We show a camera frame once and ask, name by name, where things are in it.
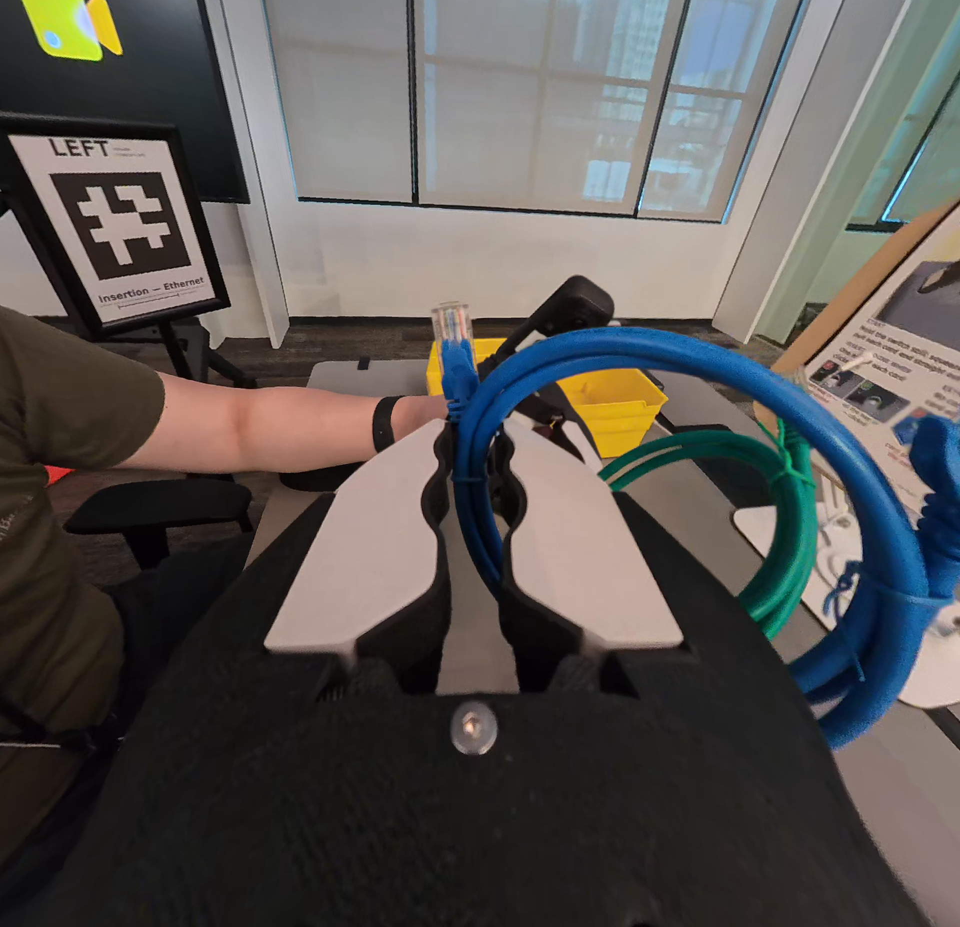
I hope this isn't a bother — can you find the yellow plastic bin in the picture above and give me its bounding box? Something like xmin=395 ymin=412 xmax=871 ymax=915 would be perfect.
xmin=426 ymin=336 xmax=669 ymax=459

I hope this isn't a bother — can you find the person's left forearm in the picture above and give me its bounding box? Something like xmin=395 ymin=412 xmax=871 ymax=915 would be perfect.
xmin=112 ymin=372 xmax=380 ymax=476

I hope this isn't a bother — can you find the yellow green sticker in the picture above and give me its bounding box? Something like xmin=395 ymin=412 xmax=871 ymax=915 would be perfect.
xmin=18 ymin=0 xmax=125 ymax=62

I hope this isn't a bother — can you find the glass window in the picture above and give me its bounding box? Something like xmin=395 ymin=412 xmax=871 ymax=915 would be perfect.
xmin=258 ymin=0 xmax=815 ymax=223

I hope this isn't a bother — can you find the instruction sheet on stand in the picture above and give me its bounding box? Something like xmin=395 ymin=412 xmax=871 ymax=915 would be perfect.
xmin=753 ymin=199 xmax=960 ymax=433

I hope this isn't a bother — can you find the white stand base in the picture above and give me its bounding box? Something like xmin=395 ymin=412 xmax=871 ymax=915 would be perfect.
xmin=733 ymin=503 xmax=960 ymax=709

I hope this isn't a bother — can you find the person's left hand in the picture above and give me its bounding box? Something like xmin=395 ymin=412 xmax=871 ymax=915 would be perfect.
xmin=397 ymin=394 xmax=451 ymax=442

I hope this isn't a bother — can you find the olive green shirt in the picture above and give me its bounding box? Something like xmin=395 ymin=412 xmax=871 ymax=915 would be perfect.
xmin=0 ymin=304 xmax=166 ymax=868

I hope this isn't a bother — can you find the blue ethernet cable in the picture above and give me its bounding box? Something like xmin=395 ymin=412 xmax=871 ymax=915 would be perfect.
xmin=431 ymin=300 xmax=960 ymax=752

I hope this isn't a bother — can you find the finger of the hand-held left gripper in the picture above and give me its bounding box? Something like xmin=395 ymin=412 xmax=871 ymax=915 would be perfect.
xmin=551 ymin=417 xmax=605 ymax=476

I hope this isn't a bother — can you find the black wristband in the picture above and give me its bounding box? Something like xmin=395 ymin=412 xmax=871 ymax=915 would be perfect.
xmin=372 ymin=396 xmax=407 ymax=453

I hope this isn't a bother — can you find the large dark display screen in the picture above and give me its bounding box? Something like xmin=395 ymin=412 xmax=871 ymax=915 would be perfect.
xmin=0 ymin=0 xmax=250 ymax=204

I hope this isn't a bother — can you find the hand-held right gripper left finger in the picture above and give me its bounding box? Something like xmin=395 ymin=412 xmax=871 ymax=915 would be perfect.
xmin=263 ymin=417 xmax=455 ymax=660

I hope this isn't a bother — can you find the green ethernet cable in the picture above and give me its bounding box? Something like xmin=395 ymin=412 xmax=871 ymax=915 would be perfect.
xmin=598 ymin=417 xmax=819 ymax=641

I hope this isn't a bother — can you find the printed marker card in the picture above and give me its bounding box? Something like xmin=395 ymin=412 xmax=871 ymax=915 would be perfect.
xmin=0 ymin=113 xmax=232 ymax=339

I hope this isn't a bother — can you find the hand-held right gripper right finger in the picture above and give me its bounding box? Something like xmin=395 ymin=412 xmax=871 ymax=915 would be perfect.
xmin=496 ymin=415 xmax=687 ymax=656

